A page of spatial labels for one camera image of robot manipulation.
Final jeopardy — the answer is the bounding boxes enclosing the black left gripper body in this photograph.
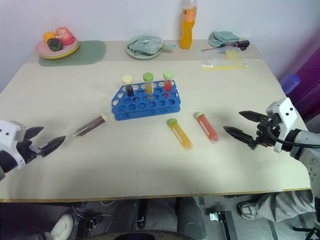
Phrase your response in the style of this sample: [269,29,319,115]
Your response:
[16,138,43,166]

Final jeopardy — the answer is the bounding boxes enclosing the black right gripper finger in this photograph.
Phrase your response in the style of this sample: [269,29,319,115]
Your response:
[238,110,268,123]
[222,126,256,148]

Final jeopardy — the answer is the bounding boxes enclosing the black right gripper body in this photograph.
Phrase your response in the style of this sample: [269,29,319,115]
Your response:
[249,113,284,151]

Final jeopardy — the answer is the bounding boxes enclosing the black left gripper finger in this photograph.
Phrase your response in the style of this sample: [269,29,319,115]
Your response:
[24,126,46,142]
[40,135,67,158]

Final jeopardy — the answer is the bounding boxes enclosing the green-capped red liquid tube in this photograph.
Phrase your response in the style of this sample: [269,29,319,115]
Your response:
[194,112,220,145]
[162,70,175,93]

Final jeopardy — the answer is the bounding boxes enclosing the cream-capped dark liquid tube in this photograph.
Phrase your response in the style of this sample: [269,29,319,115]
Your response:
[121,75,136,98]
[72,112,111,138]

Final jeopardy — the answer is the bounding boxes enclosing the green-capped yellow liquid tube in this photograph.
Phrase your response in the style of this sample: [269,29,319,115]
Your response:
[142,72,155,96]
[167,118,194,151]

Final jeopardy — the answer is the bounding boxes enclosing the blue test tube rack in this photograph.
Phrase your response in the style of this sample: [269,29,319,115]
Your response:
[110,79,182,122]

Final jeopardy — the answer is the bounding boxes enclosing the blue ribbed cap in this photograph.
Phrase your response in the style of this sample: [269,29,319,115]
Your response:
[280,74,302,95]

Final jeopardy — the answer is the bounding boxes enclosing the thin yellow strip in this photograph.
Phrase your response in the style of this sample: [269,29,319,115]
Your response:
[202,64,250,71]

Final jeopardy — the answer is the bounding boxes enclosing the clear bag of yellow pieces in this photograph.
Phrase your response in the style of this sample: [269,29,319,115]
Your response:
[199,45,245,69]

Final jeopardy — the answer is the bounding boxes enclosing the purple fabric object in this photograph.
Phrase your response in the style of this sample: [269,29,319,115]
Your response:
[276,48,320,119]

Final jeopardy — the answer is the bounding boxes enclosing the grey trouser leg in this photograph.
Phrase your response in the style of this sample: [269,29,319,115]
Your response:
[251,189,316,224]

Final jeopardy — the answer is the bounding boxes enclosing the grey white sneaker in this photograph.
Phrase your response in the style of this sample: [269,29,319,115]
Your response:
[237,200,264,221]

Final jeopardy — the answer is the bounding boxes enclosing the white shoe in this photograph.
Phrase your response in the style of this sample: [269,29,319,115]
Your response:
[50,213,74,240]

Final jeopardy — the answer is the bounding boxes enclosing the stack of pastel plates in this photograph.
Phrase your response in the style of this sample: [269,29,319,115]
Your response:
[34,39,81,60]

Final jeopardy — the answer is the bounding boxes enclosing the crumpled teal cloth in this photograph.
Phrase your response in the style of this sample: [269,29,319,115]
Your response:
[208,30,241,49]

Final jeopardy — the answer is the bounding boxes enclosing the dark toy fruit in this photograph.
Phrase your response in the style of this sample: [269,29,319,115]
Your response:
[47,37,64,52]

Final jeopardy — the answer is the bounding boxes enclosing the black metal stand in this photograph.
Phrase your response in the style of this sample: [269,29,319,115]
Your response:
[209,210,239,240]

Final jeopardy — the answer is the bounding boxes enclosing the green placemat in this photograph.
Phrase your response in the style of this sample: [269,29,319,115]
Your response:
[37,40,107,68]

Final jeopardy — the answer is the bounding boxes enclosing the dark rounded shape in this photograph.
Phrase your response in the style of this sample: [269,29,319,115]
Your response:
[175,196,207,239]

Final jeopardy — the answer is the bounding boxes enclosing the orange toy fruit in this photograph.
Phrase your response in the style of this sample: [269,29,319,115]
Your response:
[42,31,57,43]

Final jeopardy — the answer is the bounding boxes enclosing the pink toy peach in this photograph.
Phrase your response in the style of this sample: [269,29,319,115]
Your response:
[55,26,76,46]

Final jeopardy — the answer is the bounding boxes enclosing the orange soda bottle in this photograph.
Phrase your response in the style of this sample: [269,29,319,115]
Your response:
[179,0,199,50]

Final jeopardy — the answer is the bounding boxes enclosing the pale green plate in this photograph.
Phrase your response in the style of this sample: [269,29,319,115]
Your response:
[125,35,165,61]

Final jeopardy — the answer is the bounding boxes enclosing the teal pouch with loop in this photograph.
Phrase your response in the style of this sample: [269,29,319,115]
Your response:
[127,34,177,57]

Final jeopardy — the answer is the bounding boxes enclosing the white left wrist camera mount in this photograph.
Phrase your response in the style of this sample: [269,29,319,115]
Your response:
[0,119,28,171]

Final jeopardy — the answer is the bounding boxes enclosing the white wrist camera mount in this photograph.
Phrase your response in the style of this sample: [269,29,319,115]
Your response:
[265,97,301,154]
[0,119,28,171]

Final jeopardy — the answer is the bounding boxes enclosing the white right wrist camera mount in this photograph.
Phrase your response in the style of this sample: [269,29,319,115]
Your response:
[265,97,301,154]

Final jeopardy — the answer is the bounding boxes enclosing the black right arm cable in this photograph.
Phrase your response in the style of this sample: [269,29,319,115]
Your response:
[265,124,320,148]

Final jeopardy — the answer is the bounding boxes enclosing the black red handled screwdriver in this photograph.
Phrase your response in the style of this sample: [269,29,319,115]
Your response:
[201,39,251,53]

